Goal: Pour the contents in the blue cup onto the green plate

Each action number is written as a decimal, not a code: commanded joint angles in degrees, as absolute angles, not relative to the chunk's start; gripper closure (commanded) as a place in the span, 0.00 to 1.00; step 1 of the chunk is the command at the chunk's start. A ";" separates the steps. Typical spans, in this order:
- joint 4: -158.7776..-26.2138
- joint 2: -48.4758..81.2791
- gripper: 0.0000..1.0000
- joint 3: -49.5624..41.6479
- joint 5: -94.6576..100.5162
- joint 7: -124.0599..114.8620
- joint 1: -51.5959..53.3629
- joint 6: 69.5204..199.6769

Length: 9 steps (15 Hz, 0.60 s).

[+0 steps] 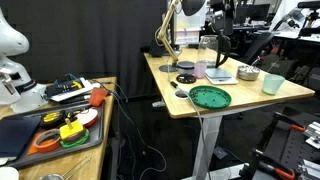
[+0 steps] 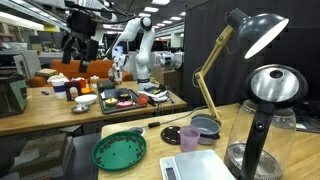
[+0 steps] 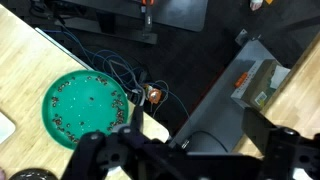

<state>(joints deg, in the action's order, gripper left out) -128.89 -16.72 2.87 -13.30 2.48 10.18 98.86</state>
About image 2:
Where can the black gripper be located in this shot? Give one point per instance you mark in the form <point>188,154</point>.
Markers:
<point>83,25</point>

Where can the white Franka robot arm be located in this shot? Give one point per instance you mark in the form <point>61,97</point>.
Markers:
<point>100,5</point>

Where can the white idle robot arm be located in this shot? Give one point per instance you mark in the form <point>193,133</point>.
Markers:
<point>144,56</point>

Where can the white paper cup blue band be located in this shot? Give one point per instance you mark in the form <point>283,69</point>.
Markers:
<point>59,87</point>

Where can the orange red cup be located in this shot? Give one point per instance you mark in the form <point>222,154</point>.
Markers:
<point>143,99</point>

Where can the green round plate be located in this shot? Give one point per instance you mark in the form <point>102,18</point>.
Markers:
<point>118,151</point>

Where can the translucent purple plastic cup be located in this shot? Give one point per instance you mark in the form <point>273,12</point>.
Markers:
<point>189,140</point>

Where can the orange sofa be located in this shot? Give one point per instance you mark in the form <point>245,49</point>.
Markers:
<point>96,68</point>

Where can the stacked books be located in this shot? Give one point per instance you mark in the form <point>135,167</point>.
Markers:
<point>46,72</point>

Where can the dark green box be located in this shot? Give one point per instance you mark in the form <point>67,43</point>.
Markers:
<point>106,85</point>

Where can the white bowl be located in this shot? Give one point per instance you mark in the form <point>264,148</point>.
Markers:
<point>86,99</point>

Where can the dark blue notebook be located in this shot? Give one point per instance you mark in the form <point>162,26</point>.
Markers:
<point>115,92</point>

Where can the yellow toy block with peg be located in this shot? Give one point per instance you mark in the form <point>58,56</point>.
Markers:
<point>111,101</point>

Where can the black yellow tape measure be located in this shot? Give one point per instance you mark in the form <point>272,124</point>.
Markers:
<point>124,96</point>

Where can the dark metal baking tray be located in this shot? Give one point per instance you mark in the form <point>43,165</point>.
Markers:
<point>133,108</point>

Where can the black box appliance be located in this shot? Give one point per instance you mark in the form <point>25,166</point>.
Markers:
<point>11,96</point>

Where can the black device yellow mark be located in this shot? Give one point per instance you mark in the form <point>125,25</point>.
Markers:
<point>155,89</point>

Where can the brown cardboard box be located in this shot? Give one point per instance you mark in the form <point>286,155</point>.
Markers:
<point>166,78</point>
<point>43,153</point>

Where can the white paper sheets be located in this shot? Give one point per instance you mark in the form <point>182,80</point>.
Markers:
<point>159,96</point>

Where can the scattered dark coffee beans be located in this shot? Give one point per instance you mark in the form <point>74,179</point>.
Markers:
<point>116,146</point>

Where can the black round lid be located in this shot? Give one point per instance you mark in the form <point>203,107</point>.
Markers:
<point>170,135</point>

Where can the white digital kitchen scale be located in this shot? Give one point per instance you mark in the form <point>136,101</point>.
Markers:
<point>200,165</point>

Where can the black curtain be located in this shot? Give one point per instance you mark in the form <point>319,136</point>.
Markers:
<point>300,50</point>

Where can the dark picture frame box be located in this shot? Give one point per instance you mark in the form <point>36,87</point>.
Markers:
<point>73,90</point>

